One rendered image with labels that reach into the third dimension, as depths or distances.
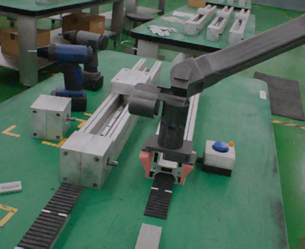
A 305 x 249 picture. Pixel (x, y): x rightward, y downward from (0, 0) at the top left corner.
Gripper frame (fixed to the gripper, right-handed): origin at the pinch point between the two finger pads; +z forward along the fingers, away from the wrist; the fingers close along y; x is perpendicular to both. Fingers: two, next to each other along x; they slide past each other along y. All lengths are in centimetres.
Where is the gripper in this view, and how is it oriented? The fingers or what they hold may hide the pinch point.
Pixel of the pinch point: (164, 177)
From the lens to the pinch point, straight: 82.9
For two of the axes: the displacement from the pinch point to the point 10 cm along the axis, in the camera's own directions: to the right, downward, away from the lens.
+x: -1.6, 4.0, -9.0
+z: -1.3, 9.0, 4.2
